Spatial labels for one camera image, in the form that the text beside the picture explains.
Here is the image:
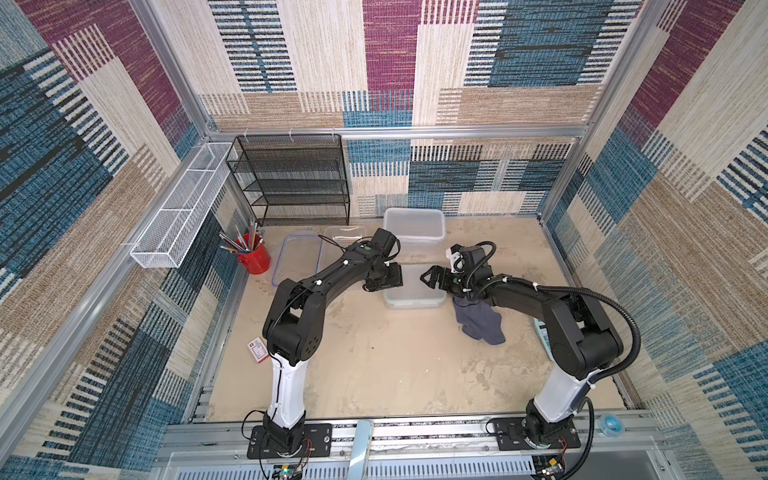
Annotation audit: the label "green-rimmed lunch box lid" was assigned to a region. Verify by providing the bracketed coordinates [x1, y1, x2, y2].
[383, 264, 447, 310]

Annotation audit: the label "grey cleaning cloth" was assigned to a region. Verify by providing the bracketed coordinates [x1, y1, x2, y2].
[452, 297, 506, 345]

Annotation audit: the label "blue-rimmed clear lunch box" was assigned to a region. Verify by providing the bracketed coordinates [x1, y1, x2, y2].
[316, 225, 367, 272]

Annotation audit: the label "blue-rimmed clear lid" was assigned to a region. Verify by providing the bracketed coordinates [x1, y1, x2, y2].
[271, 233, 322, 288]

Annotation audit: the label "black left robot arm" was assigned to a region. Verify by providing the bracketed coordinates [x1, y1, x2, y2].
[262, 228, 403, 452]

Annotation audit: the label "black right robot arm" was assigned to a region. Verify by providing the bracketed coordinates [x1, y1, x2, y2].
[420, 241, 641, 448]

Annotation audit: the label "clear far lunch box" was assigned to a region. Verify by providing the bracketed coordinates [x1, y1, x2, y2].
[383, 207, 446, 261]

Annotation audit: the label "light blue calculator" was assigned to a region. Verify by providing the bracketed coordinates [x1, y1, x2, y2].
[533, 318, 554, 361]

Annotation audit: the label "red pencil cup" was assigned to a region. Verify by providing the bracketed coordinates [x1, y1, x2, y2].
[237, 233, 271, 275]

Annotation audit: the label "black mesh shelf rack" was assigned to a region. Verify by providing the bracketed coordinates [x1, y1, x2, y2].
[227, 134, 351, 226]

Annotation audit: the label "small red white card box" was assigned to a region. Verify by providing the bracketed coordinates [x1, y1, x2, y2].
[248, 337, 269, 363]

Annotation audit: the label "pens in red cup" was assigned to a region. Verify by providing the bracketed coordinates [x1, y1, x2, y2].
[219, 223, 264, 254]

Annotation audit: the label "blue tape roll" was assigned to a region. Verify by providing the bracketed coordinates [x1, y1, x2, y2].
[597, 414, 625, 437]

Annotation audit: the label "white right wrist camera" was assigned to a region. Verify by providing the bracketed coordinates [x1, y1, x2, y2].
[448, 249, 464, 273]

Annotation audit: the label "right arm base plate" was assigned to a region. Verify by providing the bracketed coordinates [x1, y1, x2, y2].
[490, 415, 582, 451]

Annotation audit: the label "aluminium front rail frame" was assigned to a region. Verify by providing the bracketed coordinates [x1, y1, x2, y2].
[150, 410, 685, 479]

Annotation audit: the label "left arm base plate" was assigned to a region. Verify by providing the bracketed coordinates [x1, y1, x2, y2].
[246, 423, 333, 460]

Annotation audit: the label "white wire wall basket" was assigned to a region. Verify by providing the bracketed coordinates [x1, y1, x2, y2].
[130, 142, 230, 269]

